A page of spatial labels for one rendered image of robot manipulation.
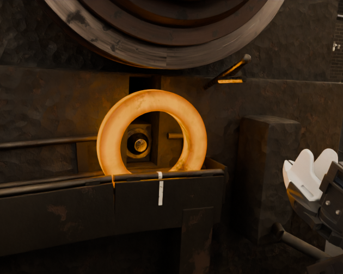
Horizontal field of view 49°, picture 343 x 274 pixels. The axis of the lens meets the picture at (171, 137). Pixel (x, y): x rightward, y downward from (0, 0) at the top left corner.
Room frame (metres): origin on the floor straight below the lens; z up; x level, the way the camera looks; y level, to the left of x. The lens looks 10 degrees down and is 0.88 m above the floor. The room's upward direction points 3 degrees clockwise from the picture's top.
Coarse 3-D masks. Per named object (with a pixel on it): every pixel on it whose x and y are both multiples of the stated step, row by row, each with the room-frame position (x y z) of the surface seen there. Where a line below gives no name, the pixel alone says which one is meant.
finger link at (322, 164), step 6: (324, 150) 0.47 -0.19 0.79; (330, 150) 0.46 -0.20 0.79; (324, 156) 0.47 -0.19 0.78; (330, 156) 0.46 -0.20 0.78; (336, 156) 0.45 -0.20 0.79; (294, 162) 0.50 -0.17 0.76; (318, 162) 0.47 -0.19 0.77; (324, 162) 0.46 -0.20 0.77; (330, 162) 0.46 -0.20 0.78; (336, 162) 0.45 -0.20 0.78; (318, 168) 0.47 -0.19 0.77; (324, 168) 0.46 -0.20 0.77; (318, 174) 0.47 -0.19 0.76
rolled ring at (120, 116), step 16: (128, 96) 0.60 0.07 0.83; (144, 96) 0.60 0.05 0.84; (160, 96) 0.61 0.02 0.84; (176, 96) 0.62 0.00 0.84; (112, 112) 0.58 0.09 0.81; (128, 112) 0.59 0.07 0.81; (144, 112) 0.60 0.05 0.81; (176, 112) 0.62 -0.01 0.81; (192, 112) 0.63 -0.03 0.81; (112, 128) 0.58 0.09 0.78; (192, 128) 0.63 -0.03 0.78; (112, 144) 0.58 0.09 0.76; (192, 144) 0.63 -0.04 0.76; (112, 160) 0.58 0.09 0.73; (192, 160) 0.63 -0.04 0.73; (112, 176) 0.58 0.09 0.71
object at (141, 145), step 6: (138, 132) 0.70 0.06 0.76; (132, 138) 0.69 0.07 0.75; (138, 138) 0.69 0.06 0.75; (144, 138) 0.69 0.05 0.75; (132, 144) 0.68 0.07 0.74; (138, 144) 0.68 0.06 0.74; (144, 144) 0.69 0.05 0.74; (132, 150) 0.69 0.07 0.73; (138, 150) 0.68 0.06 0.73; (144, 150) 0.69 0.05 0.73
